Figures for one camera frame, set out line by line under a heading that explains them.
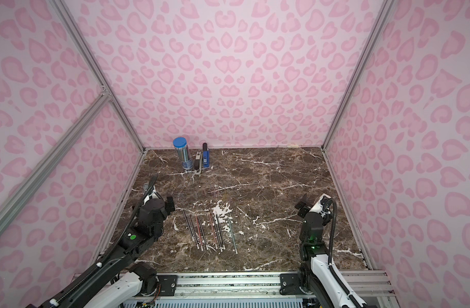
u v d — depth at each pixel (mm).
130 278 616
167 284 733
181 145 972
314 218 633
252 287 744
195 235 859
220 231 867
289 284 735
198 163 1084
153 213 569
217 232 862
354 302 429
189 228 881
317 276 569
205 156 1105
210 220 903
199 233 859
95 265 474
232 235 858
